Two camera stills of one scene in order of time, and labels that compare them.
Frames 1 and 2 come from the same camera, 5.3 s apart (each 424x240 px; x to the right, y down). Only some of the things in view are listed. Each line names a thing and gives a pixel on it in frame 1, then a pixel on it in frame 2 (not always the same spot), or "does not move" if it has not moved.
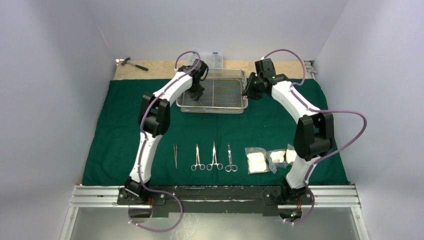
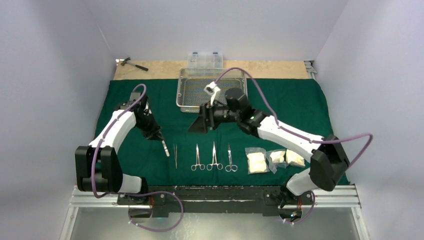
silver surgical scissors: [231, 167] does not move
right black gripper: [250, 87] to [206, 117]
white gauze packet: [256, 159] does not move
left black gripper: [196, 95] to [154, 133]
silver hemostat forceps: [219, 165] does not move
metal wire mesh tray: [223, 94] does not move
